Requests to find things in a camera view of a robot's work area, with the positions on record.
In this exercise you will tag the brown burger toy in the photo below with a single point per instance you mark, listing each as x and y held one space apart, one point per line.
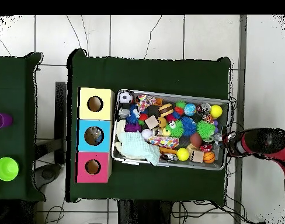
166 110

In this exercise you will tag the large blue spiky ball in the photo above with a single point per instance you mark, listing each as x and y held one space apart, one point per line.
188 126

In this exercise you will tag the green spiky ball with eyes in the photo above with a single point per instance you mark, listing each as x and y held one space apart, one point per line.
175 129

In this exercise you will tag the mint green cloth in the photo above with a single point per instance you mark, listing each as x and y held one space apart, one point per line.
139 148

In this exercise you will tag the small soccer ball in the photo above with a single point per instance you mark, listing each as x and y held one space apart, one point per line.
126 97

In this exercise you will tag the plain yellow ball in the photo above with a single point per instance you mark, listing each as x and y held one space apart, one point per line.
182 154

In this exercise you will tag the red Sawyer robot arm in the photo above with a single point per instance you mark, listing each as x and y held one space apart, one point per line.
268 140

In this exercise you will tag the clear mesh bin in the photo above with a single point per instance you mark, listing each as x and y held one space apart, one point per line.
221 164

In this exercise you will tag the wooden box with three holes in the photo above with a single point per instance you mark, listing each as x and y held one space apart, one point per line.
84 135

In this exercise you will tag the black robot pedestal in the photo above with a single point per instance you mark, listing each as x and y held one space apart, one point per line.
142 214

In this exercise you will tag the small orange basketball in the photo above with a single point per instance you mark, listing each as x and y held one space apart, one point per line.
209 157

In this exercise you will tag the small globe ball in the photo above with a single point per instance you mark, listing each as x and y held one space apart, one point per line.
190 109

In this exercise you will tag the yellow smiley ball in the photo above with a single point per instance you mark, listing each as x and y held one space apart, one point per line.
216 111

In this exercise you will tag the purple cup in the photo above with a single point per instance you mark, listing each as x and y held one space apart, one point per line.
0 120

